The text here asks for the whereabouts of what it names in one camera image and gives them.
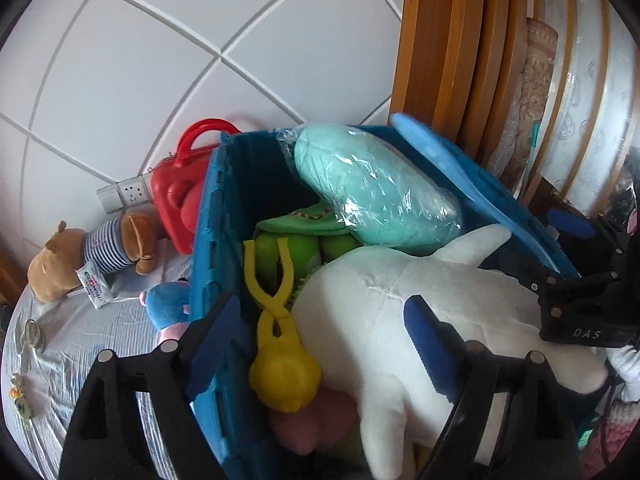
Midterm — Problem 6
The light blue plastic toy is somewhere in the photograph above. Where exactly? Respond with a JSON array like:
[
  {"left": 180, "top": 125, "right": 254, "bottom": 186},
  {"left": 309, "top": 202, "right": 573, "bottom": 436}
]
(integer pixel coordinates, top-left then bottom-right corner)
[{"left": 390, "top": 112, "right": 576, "bottom": 281}]

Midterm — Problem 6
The small round keychain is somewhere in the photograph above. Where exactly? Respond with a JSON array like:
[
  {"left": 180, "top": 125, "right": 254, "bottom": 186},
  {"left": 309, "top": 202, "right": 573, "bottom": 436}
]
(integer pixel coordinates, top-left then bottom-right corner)
[{"left": 20, "top": 319, "right": 47, "bottom": 352}]

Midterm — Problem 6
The blue and pink plush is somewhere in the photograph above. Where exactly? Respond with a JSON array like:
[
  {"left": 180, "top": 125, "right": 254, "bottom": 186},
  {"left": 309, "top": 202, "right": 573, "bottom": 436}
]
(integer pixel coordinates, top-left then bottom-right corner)
[{"left": 139, "top": 280, "right": 192, "bottom": 348}]

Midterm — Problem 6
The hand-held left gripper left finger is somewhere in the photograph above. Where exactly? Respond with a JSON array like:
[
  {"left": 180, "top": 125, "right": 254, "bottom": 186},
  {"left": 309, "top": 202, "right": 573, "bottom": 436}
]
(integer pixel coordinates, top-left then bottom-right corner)
[{"left": 59, "top": 292, "right": 244, "bottom": 480}]

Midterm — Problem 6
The brown plush in striped shirt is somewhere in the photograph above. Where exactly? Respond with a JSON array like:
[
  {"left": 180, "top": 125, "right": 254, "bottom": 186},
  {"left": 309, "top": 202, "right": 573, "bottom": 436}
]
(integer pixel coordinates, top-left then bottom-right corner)
[{"left": 27, "top": 211, "right": 162, "bottom": 304}]

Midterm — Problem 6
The white plush animal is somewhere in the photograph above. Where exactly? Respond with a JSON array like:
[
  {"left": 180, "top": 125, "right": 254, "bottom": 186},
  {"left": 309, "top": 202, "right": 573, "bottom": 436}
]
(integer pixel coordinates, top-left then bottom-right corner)
[{"left": 290, "top": 223, "right": 609, "bottom": 480}]

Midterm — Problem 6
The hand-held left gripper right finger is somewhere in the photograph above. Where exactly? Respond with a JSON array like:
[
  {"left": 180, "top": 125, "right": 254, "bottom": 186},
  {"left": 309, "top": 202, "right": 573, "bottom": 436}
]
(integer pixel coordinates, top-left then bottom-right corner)
[{"left": 404, "top": 295, "right": 583, "bottom": 480}]

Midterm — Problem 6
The small green toy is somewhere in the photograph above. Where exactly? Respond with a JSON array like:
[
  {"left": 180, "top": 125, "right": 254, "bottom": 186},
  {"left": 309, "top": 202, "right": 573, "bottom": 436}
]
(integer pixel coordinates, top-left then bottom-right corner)
[{"left": 9, "top": 374, "right": 37, "bottom": 422}]

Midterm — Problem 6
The blue plastic crate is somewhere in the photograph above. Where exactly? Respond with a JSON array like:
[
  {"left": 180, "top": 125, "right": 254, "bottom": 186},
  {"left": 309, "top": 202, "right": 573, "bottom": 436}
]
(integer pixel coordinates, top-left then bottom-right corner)
[{"left": 190, "top": 125, "right": 581, "bottom": 480}]

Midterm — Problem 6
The teal broom handle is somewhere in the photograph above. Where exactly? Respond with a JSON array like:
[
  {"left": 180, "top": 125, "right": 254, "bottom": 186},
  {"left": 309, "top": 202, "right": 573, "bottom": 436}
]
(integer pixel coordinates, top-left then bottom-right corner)
[{"left": 525, "top": 122, "right": 542, "bottom": 172}]

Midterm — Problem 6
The rolled patterned carpet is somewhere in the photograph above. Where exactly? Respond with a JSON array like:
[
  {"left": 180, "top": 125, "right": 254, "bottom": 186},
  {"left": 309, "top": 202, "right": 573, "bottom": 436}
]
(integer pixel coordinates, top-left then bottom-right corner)
[{"left": 487, "top": 17, "right": 559, "bottom": 191}]

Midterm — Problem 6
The yellow plastic clamp toy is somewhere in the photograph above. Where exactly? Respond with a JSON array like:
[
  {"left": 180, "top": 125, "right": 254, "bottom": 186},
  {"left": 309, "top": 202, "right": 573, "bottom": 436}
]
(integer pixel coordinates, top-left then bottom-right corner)
[{"left": 242, "top": 239, "right": 322, "bottom": 413}]

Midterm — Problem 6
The wooden frosted glass screen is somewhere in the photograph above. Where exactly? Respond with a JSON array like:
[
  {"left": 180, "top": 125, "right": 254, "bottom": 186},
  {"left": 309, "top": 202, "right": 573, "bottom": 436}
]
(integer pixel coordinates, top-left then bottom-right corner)
[{"left": 520, "top": 0, "right": 640, "bottom": 221}]

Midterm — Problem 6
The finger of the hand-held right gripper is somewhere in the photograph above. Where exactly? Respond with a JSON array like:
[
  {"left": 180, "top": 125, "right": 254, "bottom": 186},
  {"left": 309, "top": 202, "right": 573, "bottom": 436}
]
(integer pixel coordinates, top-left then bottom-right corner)
[
  {"left": 480, "top": 249, "right": 619, "bottom": 295},
  {"left": 547, "top": 209, "right": 630, "bottom": 262}
]

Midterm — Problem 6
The teal plush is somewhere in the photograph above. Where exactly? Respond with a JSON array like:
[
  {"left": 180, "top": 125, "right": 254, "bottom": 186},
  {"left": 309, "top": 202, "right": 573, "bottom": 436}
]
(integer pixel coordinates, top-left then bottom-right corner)
[{"left": 274, "top": 122, "right": 463, "bottom": 248}]

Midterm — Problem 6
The red toy suitcase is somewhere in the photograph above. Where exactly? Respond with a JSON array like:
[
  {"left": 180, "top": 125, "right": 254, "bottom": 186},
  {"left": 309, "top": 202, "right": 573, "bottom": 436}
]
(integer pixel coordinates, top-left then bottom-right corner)
[{"left": 150, "top": 119, "right": 243, "bottom": 256}]

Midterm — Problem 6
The white wall switch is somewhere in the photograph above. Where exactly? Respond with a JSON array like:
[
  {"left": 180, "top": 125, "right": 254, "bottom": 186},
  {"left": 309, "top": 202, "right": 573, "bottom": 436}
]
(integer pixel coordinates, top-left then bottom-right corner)
[{"left": 96, "top": 184, "right": 124, "bottom": 213}]

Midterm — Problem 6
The wooden wall frame pillar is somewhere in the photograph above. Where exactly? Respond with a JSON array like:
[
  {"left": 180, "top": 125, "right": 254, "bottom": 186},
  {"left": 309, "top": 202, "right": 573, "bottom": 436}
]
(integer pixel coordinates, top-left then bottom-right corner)
[{"left": 389, "top": 0, "right": 531, "bottom": 161}]

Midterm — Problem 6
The green plush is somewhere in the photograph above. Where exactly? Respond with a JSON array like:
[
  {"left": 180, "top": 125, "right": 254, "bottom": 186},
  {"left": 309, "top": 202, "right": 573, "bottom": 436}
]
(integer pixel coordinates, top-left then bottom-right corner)
[{"left": 254, "top": 200, "right": 363, "bottom": 273}]

